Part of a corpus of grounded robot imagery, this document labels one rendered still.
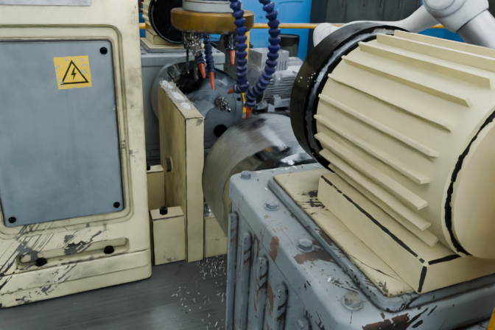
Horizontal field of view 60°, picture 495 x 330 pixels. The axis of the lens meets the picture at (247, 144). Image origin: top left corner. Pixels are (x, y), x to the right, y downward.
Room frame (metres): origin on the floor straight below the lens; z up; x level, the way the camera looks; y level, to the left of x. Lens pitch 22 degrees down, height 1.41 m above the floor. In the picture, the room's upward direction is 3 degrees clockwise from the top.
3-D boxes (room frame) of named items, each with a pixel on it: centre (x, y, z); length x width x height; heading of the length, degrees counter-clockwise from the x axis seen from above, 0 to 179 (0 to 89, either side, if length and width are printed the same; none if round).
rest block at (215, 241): (0.85, 0.07, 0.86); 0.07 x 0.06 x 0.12; 22
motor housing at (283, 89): (1.65, -0.10, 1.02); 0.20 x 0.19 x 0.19; 121
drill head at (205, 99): (1.29, 0.18, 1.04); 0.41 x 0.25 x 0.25; 22
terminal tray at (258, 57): (1.63, -0.06, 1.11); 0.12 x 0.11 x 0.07; 121
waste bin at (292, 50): (6.23, -0.48, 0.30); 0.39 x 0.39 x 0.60
